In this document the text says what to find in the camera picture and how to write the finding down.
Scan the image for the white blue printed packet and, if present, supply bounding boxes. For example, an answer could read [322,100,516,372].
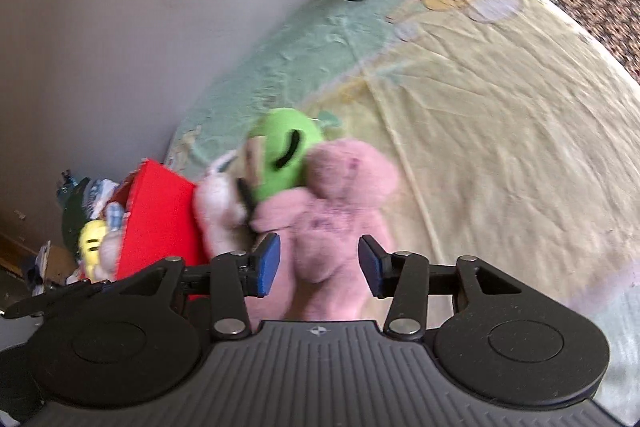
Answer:
[87,179,118,212]

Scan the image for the wooden furniture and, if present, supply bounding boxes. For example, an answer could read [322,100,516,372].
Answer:
[0,229,76,283]

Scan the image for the white plush rabbit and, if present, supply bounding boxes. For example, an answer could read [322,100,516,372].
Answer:
[192,149,258,260]

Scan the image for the pink plush toy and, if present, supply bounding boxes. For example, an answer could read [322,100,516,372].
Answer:
[249,138,401,323]

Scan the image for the green plush toy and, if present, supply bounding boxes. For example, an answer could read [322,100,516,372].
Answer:
[242,108,326,202]

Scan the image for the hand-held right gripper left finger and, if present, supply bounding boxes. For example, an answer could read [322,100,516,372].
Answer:
[112,232,282,342]

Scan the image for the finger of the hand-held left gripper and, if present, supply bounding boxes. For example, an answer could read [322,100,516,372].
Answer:
[2,279,121,320]

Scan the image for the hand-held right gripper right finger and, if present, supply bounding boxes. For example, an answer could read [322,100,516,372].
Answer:
[359,234,523,342]

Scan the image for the red cardboard box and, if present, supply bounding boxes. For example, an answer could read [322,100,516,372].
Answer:
[112,158,213,303]

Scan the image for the printed bed sheet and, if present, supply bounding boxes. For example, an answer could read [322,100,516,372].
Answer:
[165,0,640,323]

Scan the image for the yellow tiger plush toy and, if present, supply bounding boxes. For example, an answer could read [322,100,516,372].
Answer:
[77,219,108,280]

